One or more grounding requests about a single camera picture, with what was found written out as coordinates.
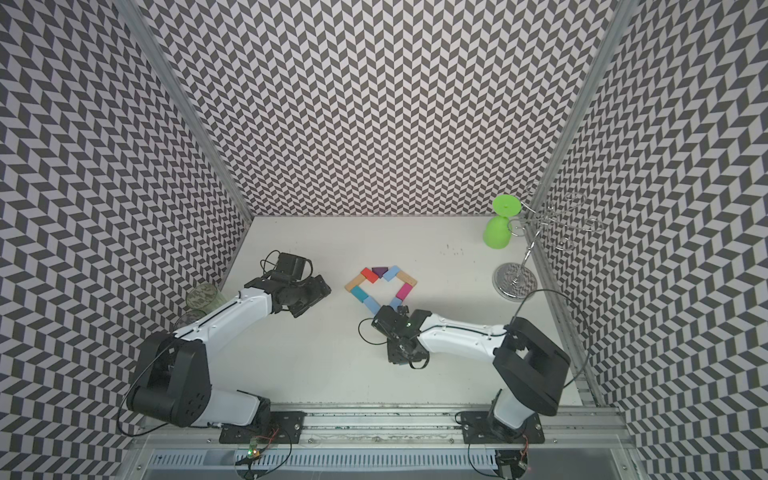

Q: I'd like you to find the magenta block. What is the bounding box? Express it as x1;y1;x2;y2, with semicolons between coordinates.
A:
396;283;413;301

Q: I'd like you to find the natural wood block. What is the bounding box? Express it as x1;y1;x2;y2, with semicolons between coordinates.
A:
345;274;366;292
396;270;418;287

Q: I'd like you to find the teal block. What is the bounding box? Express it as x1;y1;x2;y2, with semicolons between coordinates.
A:
350;286;369;303

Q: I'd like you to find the red block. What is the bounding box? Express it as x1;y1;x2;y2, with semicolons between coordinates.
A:
360;268;379;283

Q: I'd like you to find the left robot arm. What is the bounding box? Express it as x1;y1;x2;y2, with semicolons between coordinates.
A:
118;252;331;436

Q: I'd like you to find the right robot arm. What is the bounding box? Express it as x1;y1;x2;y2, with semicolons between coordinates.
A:
372;306;571;442

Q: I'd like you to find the purple triangle block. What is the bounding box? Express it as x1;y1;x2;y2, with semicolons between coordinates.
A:
371;267;389;278

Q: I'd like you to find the green transparent cup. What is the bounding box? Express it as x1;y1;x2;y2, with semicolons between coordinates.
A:
186;283;227;314

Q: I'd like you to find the grey transparent cup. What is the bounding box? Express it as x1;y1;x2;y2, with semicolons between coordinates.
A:
171;309;205;331

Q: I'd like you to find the green plastic wine glass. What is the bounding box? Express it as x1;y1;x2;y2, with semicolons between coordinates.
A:
483;194;522;250

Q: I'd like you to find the aluminium front rail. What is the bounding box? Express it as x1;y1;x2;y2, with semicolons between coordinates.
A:
128;403;631;451

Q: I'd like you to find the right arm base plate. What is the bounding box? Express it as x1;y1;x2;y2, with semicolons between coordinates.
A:
454;411;545;445

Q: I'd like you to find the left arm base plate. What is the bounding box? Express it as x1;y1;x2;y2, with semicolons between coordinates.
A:
219;411;306;445

